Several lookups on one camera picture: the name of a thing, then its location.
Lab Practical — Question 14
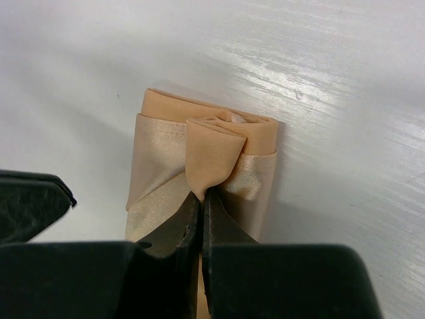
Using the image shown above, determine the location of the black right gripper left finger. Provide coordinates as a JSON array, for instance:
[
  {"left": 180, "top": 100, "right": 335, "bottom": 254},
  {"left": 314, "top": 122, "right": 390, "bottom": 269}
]
[{"left": 1, "top": 193, "right": 201, "bottom": 318}]

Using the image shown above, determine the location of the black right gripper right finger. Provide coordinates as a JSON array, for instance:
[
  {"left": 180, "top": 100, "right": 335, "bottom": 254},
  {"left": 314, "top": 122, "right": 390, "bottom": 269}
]
[{"left": 202, "top": 189, "right": 382, "bottom": 319}]

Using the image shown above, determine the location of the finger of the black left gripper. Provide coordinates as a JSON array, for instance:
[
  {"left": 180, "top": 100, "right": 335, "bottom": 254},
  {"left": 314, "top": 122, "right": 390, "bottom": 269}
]
[{"left": 1, "top": 169, "right": 77, "bottom": 245}]

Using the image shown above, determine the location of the peach cloth napkin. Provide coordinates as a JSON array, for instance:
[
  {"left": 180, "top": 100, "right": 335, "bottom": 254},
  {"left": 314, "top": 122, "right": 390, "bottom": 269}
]
[{"left": 125, "top": 88, "right": 278, "bottom": 318}]

